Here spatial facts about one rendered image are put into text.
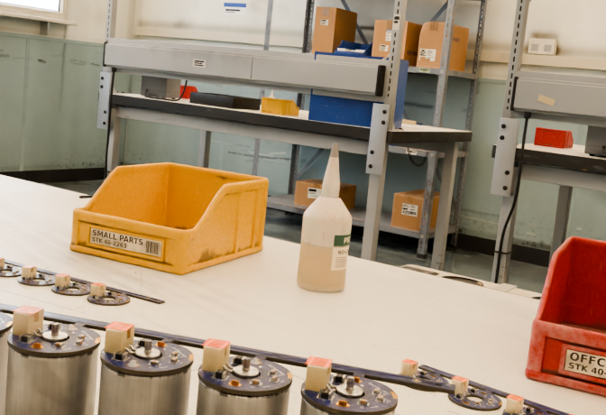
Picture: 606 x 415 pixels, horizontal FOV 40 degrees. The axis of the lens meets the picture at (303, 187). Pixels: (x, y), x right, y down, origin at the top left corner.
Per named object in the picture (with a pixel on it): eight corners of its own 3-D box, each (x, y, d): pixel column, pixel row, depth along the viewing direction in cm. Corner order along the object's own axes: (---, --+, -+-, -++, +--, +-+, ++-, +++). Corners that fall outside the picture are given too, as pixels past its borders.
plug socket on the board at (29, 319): (36, 339, 23) (37, 316, 23) (8, 334, 23) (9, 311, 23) (51, 331, 24) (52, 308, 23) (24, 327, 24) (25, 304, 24)
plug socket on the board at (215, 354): (228, 375, 22) (230, 351, 21) (197, 370, 22) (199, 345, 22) (238, 366, 22) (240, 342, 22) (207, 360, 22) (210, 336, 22)
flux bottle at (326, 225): (352, 293, 56) (368, 147, 55) (305, 292, 55) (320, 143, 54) (334, 280, 59) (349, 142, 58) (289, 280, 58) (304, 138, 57)
